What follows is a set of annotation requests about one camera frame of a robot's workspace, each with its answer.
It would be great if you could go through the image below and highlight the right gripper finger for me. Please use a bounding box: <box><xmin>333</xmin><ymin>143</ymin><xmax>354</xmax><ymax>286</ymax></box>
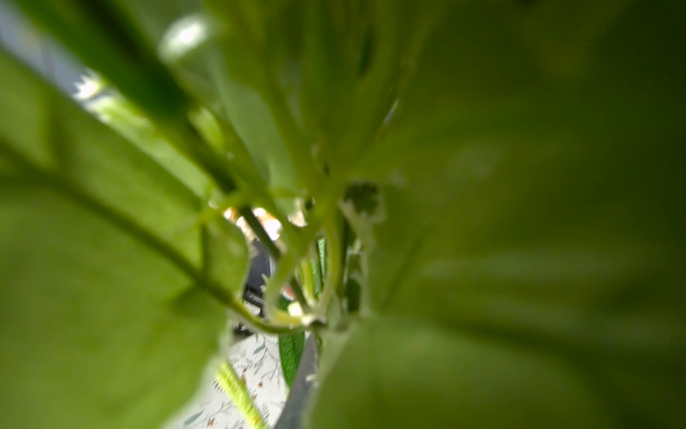
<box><xmin>274</xmin><ymin>335</ymin><xmax>321</xmax><ymax>429</ymax></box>

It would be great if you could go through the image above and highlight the small lilac flower sprig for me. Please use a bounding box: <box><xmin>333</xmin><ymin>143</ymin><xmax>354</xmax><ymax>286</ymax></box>
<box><xmin>1</xmin><ymin>1</ymin><xmax>685</xmax><ymax>428</ymax></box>

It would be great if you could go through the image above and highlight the floral patterned table mat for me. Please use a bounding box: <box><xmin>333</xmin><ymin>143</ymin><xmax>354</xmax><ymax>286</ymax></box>
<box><xmin>166</xmin><ymin>334</ymin><xmax>288</xmax><ymax>428</ymax></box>

